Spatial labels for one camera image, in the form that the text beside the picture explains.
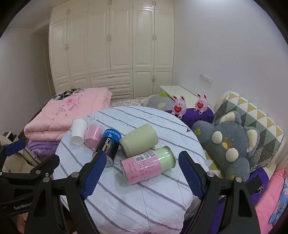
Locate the patterned bed sheet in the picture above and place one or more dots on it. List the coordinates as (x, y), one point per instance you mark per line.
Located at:
(128, 102)

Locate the pink folded quilt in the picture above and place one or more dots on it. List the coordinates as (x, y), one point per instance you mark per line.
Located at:
(67, 112)

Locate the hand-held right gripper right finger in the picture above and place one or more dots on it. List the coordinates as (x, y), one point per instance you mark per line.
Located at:
(191, 175)

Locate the white bedside table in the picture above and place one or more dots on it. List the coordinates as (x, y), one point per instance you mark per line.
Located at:
(180, 91)

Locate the purple cloth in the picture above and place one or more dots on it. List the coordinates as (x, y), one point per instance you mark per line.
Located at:
(255, 191)

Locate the purple folded blanket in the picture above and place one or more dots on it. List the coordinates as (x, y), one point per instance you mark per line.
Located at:
(40, 147)

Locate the blue printed cloth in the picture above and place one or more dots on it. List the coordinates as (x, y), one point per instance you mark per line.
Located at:
(281, 202)

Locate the pale green cup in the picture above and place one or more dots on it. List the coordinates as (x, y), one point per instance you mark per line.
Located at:
(138, 141)

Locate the clear cup with pink towel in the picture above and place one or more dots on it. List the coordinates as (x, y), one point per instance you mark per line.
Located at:
(93, 136)

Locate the cream wardrobe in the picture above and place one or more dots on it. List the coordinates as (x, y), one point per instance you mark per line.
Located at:
(112, 45)

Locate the pink bunny plush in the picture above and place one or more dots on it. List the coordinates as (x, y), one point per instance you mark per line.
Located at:
(201, 104)
(178, 106)

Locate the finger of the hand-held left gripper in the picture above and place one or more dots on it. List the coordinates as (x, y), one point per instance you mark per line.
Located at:
(14, 147)
(27, 172)

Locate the white paper cup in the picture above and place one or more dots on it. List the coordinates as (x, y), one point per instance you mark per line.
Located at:
(77, 131)

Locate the dark patterned cloth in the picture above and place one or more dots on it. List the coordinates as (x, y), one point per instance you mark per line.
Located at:
(65, 93)

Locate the beige cloth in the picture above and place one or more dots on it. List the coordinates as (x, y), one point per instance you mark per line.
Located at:
(15, 162)

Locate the grey koala plush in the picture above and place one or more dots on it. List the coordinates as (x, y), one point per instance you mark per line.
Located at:
(227, 144)

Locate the white wall socket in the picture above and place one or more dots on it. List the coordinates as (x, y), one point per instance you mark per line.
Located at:
(205, 78)

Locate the white striped quilt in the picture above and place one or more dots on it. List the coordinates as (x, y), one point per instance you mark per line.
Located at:
(139, 202)

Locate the grey flower cushion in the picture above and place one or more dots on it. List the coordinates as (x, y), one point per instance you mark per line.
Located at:
(157, 102)

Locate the purple cushion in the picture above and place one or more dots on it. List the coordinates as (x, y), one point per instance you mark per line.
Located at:
(198, 118)

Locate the black printed can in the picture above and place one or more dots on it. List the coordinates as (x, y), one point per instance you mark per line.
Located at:
(109, 145)

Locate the triangle patterned headboard cushion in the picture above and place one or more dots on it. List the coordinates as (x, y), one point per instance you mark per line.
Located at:
(258, 121)

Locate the clear jar with towels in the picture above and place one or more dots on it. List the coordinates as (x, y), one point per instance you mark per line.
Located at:
(147, 167)

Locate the pink cloth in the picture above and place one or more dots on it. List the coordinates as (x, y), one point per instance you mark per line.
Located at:
(267, 198)

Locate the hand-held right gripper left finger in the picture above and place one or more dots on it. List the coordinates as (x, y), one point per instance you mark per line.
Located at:
(94, 175)

